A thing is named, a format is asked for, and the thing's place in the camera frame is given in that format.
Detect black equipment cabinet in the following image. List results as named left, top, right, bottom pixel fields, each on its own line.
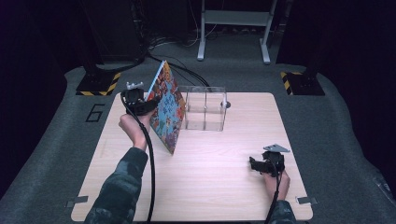
left=81, top=0, right=148, bottom=64

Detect black floor cable bundle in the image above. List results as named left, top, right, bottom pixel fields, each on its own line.
left=145, top=50, right=211, bottom=88

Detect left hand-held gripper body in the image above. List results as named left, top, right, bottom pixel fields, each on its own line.
left=120, top=81, right=157, bottom=117

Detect colourful cartoon picture book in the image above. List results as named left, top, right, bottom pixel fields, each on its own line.
left=146, top=59, right=187, bottom=156

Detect person's right hand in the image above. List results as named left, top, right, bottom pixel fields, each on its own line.
left=262, top=169, right=291, bottom=202

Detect person's left hand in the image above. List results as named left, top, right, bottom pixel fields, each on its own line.
left=118, top=109, right=156, bottom=153

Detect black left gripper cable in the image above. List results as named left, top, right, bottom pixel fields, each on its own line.
left=121, top=92, right=157, bottom=224

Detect clear acrylic divided organizer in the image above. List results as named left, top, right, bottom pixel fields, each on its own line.
left=178, top=86, right=229, bottom=133

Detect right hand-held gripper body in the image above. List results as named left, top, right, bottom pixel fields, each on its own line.
left=261, top=143, right=291, bottom=178

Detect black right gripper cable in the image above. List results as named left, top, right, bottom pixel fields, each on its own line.
left=265, top=155, right=284, bottom=224

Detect black stand with striped base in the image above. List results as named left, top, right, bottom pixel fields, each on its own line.
left=278, top=0, right=326, bottom=97
left=75, top=0, right=122, bottom=97

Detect white metal table frame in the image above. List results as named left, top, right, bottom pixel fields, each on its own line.
left=196, top=0, right=279, bottom=65

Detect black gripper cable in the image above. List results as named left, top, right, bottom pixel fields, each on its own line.
left=265, top=155, right=284, bottom=224
left=121, top=92, right=157, bottom=224

